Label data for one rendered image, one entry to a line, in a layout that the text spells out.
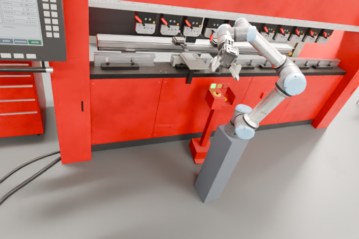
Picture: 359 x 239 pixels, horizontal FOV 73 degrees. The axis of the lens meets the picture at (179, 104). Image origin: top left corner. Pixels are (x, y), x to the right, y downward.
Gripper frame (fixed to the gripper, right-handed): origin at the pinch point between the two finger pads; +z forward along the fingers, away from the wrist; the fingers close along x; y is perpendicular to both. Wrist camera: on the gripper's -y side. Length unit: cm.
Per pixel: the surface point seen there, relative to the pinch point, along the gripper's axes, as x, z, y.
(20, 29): -90, -7, -19
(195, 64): 8, -78, -59
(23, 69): -89, -4, -40
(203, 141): 49, -56, -130
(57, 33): -76, -12, -18
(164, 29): -25, -89, -45
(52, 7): -79, -14, -7
